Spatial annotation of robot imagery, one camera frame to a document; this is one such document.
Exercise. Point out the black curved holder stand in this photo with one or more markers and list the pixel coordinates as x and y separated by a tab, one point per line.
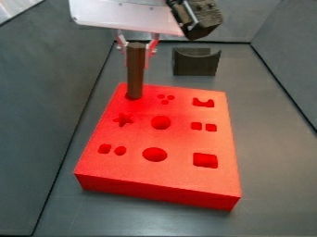
196	61

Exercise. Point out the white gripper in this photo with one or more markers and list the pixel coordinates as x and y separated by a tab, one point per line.
133	15

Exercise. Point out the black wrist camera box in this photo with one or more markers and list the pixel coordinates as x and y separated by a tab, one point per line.
197	16

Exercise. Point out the red shape sorting board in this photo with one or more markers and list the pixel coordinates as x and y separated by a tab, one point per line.
165	148

